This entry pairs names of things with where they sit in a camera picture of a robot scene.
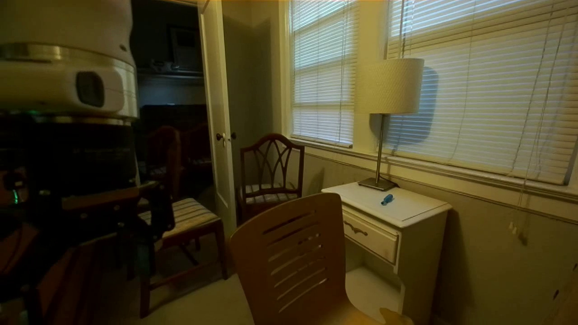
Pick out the dark box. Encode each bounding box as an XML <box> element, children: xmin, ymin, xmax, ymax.
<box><xmin>167</xmin><ymin>23</ymin><xmax>203</xmax><ymax>71</ymax></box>

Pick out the table lamp with white shade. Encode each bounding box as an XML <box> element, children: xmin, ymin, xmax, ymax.
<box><xmin>358</xmin><ymin>55</ymin><xmax>427</xmax><ymax>192</ymax></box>

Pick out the white nightstand drawer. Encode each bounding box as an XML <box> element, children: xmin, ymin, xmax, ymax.
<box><xmin>340</xmin><ymin>201</ymin><xmax>404</xmax><ymax>266</ymax></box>

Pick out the light wooden chair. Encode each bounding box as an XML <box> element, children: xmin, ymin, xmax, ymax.
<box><xmin>230</xmin><ymin>191</ymin><xmax>418</xmax><ymax>325</ymax></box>

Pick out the white nightstand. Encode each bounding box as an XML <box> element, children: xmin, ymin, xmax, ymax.
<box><xmin>322</xmin><ymin>180</ymin><xmax>456</xmax><ymax>325</ymax></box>

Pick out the closet shelf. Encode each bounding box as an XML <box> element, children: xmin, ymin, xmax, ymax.
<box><xmin>140</xmin><ymin>66</ymin><xmax>205</xmax><ymax>82</ymax></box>

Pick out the narrow white window blind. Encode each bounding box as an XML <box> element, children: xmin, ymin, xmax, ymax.
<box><xmin>290</xmin><ymin>0</ymin><xmax>358</xmax><ymax>147</ymax></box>

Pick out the black device with green light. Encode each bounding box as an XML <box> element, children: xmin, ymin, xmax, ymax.
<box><xmin>0</xmin><ymin>169</ymin><xmax>33</xmax><ymax>212</ymax></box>

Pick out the white door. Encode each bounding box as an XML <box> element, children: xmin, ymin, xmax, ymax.
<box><xmin>198</xmin><ymin>0</ymin><xmax>239</xmax><ymax>225</ymax></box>

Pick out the dark wooden chair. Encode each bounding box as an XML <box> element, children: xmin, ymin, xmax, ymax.
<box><xmin>236</xmin><ymin>131</ymin><xmax>308</xmax><ymax>225</ymax></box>

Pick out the window blind cord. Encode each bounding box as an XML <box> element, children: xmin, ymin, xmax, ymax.
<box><xmin>508</xmin><ymin>0</ymin><xmax>575</xmax><ymax>247</ymax></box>

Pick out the wide white window blind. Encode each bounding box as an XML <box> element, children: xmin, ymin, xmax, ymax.
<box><xmin>387</xmin><ymin>0</ymin><xmax>578</xmax><ymax>185</ymax></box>

